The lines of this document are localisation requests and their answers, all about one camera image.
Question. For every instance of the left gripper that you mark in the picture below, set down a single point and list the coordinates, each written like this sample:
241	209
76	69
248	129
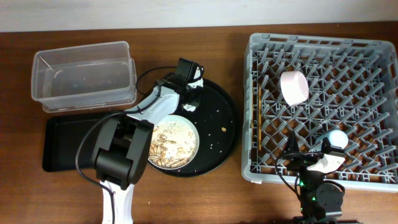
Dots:
198	88

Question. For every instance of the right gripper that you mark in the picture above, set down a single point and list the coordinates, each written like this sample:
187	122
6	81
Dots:
302	160

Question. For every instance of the blue cup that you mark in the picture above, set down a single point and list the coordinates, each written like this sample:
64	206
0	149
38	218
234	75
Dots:
332	141

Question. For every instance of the wooden chopstick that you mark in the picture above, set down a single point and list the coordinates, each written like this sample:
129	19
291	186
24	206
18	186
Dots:
252	106
259	122

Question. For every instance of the white tissue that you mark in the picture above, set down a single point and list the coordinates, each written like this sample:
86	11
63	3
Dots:
190	108

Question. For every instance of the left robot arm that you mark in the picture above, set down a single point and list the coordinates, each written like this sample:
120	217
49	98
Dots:
122	147

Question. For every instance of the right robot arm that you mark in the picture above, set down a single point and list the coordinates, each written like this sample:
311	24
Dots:
320	199

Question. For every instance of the grey dishwasher rack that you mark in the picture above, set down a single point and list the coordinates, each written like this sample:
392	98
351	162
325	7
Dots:
352	87

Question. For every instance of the round black tray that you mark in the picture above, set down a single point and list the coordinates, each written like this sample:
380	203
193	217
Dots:
216	110

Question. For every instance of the grey plate with food scraps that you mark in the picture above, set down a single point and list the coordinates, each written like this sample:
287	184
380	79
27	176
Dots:
175	142

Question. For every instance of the clear plastic bin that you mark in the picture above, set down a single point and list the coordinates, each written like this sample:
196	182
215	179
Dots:
84	77

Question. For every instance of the black rectangular tray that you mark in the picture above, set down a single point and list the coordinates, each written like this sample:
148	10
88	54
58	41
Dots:
63	135

